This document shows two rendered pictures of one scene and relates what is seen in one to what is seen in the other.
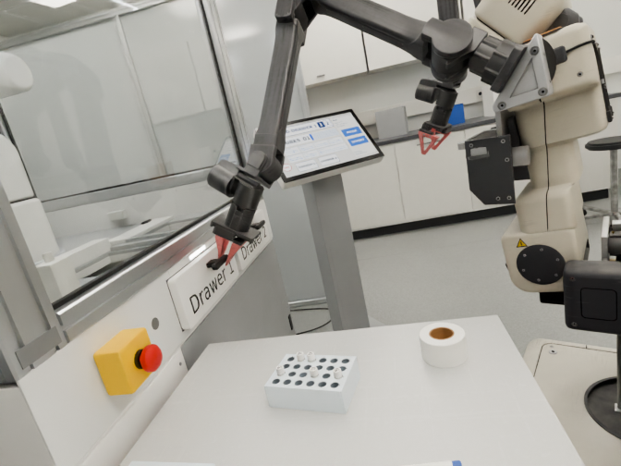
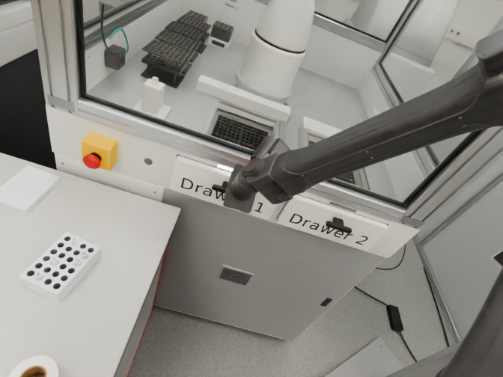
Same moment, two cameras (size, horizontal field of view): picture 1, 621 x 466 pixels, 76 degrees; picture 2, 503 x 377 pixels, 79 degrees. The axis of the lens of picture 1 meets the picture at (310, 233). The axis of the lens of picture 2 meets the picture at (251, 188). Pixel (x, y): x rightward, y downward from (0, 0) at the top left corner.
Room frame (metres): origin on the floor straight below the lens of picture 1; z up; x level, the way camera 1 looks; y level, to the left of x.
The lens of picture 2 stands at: (0.70, -0.33, 1.44)
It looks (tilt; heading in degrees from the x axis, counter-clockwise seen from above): 41 degrees down; 67
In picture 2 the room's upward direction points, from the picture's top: 25 degrees clockwise
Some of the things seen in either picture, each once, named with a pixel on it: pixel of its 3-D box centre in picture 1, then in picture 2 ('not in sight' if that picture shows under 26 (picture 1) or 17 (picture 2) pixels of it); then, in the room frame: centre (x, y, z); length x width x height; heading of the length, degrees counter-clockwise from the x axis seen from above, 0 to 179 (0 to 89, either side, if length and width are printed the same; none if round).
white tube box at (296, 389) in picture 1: (313, 381); (63, 265); (0.54, 0.04, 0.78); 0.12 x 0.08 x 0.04; 66
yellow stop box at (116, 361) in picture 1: (128, 360); (99, 152); (0.55, 0.31, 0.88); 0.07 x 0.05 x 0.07; 167
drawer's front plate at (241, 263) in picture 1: (250, 237); (331, 224); (1.18, 0.18, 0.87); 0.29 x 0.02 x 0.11; 167
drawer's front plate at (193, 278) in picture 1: (209, 276); (225, 189); (0.87, 0.25, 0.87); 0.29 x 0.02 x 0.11; 167
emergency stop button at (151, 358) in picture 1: (148, 358); (93, 160); (0.54, 0.28, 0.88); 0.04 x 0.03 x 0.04; 167
